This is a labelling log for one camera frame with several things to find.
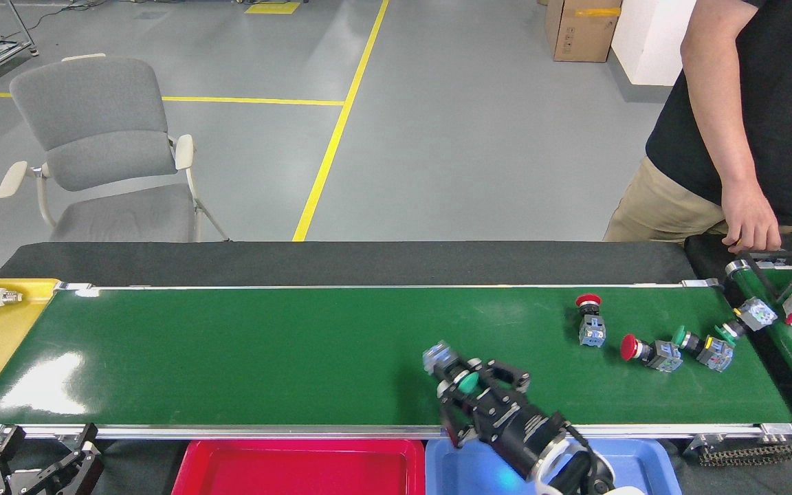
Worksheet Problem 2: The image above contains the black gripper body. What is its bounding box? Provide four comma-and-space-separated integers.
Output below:
480, 393, 572, 480

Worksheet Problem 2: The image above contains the green mushroom push button switch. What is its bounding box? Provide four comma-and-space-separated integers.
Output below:
422, 341, 481, 396
714, 297, 778, 348
671, 326, 735, 373

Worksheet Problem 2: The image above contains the long green conveyor belt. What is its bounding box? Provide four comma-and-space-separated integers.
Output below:
0, 278, 792, 444

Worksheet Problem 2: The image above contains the person's right hand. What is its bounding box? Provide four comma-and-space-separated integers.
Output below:
721, 180, 782, 254

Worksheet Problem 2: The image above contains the blue plastic bin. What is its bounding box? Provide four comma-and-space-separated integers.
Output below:
425, 437, 683, 495

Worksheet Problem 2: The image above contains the red plastic bin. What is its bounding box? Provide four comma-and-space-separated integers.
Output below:
171, 439, 426, 495

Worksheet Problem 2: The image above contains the grey office chair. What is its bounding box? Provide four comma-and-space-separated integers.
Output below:
0, 53, 230, 243

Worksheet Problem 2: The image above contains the brown cardboard box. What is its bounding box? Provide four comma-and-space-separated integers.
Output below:
544, 0, 622, 63

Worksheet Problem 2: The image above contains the red mushroom push button switch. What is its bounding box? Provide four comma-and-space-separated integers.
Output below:
575, 294, 606, 348
620, 334, 683, 373

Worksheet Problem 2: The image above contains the black drive chain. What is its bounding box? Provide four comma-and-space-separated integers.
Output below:
698, 440, 792, 467

